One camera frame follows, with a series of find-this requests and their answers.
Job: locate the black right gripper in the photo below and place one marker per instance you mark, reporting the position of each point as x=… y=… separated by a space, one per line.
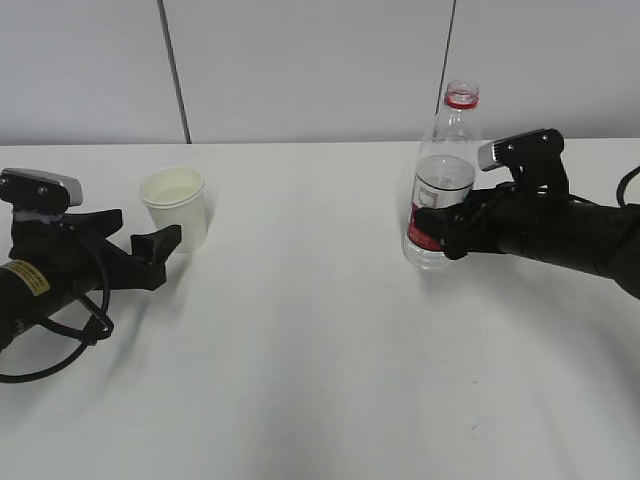
x=483 y=219

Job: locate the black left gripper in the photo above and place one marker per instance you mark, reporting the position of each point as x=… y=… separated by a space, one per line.
x=77 y=247

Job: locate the clear water bottle red label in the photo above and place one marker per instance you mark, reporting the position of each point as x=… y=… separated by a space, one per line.
x=447 y=156

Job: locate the white paper cup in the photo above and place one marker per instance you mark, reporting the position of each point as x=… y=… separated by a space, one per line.
x=175 y=196

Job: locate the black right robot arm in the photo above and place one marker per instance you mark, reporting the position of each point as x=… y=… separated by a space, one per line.
x=547 y=228

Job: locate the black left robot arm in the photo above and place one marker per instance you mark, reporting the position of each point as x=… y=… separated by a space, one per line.
x=30 y=293

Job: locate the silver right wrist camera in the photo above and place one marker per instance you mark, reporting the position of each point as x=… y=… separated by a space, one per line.
x=533 y=159

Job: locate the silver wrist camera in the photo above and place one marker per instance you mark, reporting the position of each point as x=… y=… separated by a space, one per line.
x=533 y=159
x=40 y=191

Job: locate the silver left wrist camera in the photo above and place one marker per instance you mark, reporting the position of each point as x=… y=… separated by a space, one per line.
x=40 y=191

